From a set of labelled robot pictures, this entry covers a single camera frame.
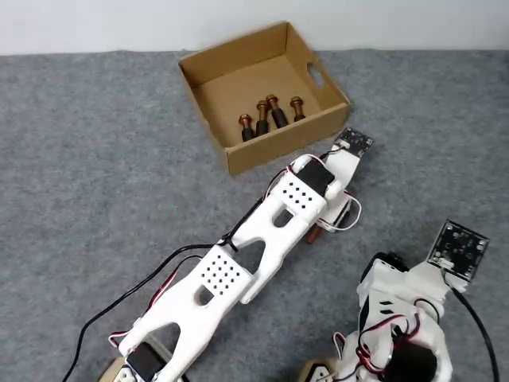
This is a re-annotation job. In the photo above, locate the copper bolt in black sleeve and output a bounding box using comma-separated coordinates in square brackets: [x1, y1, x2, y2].
[289, 95, 307, 123]
[254, 99, 272, 137]
[238, 112, 255, 143]
[265, 94, 290, 130]

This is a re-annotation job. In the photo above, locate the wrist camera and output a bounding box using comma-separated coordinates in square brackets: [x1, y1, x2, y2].
[409, 219, 491, 304]
[324, 127, 376, 188]

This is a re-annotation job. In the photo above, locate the brown cardboard box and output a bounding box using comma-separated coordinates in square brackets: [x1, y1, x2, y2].
[177, 21, 352, 177]

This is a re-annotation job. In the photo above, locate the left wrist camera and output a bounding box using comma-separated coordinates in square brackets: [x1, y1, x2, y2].
[324, 127, 376, 188]

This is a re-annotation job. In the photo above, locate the black cable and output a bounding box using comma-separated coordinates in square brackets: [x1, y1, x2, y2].
[60, 234, 240, 382]
[448, 278, 501, 382]

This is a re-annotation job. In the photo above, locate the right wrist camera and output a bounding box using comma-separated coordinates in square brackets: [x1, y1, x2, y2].
[409, 219, 491, 304]

